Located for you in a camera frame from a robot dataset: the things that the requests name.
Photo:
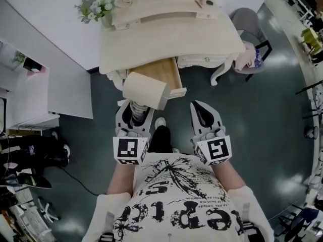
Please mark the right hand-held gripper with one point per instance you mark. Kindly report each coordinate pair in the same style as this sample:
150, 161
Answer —
214, 149

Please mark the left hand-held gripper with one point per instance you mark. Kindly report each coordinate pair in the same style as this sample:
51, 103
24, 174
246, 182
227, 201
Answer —
127, 147

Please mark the wooden drawer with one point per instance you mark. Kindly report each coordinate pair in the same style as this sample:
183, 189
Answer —
156, 72

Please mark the person's right forearm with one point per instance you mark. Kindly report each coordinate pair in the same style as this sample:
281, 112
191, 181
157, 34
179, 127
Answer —
227, 176

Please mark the person's left forearm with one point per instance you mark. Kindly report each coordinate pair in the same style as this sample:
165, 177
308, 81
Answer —
121, 178

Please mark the person's white shoe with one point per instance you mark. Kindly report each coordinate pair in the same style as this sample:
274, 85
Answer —
175, 150
161, 122

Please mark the person's black trouser leg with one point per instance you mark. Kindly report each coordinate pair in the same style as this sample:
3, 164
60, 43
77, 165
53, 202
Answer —
160, 140

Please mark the pink clothes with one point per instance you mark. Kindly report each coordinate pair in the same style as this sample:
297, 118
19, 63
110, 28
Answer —
243, 57

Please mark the blue patterned packet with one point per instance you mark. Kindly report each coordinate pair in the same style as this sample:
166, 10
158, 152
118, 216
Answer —
258, 58

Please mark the cream dressing table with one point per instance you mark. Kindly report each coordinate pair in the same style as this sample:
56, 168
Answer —
161, 36

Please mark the white printed shirt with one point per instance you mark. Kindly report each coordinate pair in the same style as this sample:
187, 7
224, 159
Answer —
176, 200

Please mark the white cabinet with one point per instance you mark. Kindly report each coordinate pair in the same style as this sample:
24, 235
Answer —
50, 89

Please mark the black bag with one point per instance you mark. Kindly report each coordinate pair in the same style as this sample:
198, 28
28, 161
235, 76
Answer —
38, 151

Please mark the grey chair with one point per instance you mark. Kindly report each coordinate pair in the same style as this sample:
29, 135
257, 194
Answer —
248, 21

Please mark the small black waste bin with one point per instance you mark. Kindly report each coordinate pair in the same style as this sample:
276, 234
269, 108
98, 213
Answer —
311, 132

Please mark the brown stick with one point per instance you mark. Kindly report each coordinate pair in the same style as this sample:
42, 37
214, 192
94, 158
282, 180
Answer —
198, 4

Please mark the black box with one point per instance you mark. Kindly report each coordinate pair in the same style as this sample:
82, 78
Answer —
32, 65

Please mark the small black round item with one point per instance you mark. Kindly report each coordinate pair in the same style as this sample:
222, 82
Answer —
209, 2

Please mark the flower bouquet in vase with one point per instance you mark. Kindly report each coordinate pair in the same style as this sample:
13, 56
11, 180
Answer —
97, 6

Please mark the white swivel chair base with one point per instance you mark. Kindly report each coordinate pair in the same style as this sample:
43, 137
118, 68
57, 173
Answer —
48, 209

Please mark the small green plant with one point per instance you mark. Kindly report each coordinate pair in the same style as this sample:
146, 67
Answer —
19, 57

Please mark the yellow-green stool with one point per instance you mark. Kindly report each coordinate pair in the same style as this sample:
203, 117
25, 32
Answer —
311, 38

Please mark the black chair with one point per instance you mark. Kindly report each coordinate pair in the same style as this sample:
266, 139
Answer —
300, 223

